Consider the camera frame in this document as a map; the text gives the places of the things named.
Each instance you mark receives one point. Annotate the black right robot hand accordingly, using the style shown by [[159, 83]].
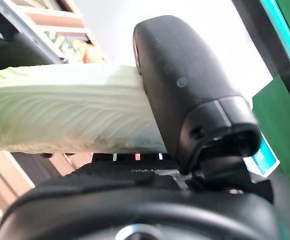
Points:
[[185, 75]]

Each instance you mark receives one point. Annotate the long napa cabbage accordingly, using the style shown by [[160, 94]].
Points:
[[60, 112]]

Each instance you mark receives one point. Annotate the orange pumpkin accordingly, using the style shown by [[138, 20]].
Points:
[[90, 53]]

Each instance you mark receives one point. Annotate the green striped pumpkin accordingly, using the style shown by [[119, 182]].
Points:
[[60, 45]]

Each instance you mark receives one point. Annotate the wooden display stand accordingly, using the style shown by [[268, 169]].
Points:
[[55, 20]]

